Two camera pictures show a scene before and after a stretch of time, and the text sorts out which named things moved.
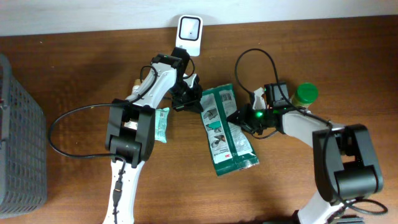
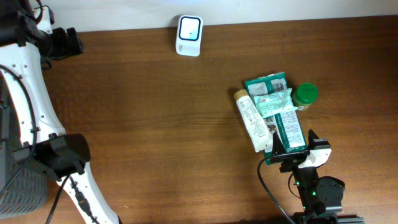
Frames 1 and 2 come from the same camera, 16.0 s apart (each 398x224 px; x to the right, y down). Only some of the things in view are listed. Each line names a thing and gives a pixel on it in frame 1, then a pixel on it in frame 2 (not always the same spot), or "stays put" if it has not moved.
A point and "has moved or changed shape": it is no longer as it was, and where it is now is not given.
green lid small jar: x=306 y=93 stays put
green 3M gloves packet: x=229 y=145 -> x=286 y=125
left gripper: x=186 y=101 -> x=66 y=42
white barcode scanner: x=189 y=33 stays put
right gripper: x=242 y=120 -> x=292 y=162
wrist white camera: x=189 y=80 -> x=45 y=23
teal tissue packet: x=161 y=119 has moved or changed shape
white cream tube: x=135 y=88 -> x=257 y=130
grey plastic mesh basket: x=23 y=149 stays put
